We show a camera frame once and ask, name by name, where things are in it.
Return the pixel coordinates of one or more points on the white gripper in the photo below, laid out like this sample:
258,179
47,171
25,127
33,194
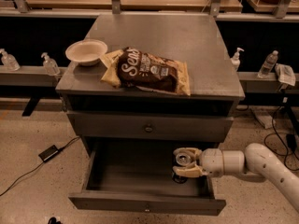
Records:
211,160

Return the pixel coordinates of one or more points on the blue pepsi can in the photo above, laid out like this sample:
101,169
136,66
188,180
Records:
180,159

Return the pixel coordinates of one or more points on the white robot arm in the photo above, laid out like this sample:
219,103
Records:
256,163

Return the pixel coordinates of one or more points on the open lower grey drawer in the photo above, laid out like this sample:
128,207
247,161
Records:
136,176

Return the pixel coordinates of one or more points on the grey drawer cabinet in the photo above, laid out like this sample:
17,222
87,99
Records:
193,39

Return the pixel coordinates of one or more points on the closed middle grey drawer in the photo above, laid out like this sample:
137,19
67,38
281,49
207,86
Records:
145,126

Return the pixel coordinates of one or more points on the right white pump bottle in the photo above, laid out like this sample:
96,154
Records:
235,59

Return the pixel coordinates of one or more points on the brown chip bag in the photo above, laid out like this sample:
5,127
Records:
131,67

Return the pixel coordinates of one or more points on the folded cloth on ledge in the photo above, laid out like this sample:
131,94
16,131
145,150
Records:
285,74

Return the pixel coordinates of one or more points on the clear water bottle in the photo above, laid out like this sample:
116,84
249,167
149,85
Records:
268,64

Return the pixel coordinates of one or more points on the black power adapter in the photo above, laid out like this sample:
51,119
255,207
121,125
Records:
48,153

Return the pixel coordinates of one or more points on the white paper bowl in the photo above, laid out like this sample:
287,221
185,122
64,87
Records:
86,52

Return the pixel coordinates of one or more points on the sanitizer bottle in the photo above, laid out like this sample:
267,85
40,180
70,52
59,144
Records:
50,65
9,61

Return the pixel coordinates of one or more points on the far left sanitizer bottle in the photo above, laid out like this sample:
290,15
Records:
9,61

